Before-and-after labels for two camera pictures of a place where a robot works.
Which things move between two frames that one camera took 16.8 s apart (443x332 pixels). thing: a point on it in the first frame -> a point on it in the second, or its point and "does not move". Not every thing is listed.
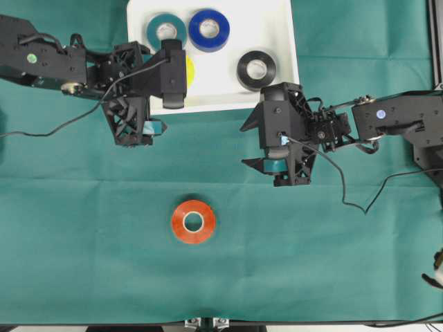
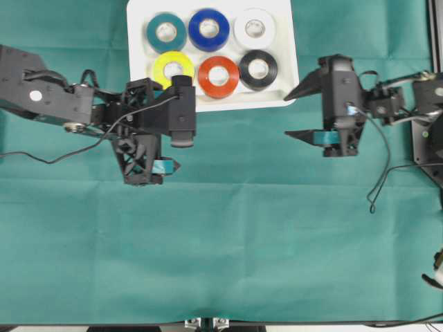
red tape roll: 208,217 -> 222,91
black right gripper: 295,170 -> 383,102
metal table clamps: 219,323 does not move
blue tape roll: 205,43 does not move
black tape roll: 256,85 does not move
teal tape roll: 155,43 does not move
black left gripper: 120,75 -> 136,118
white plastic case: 237,48 does not move
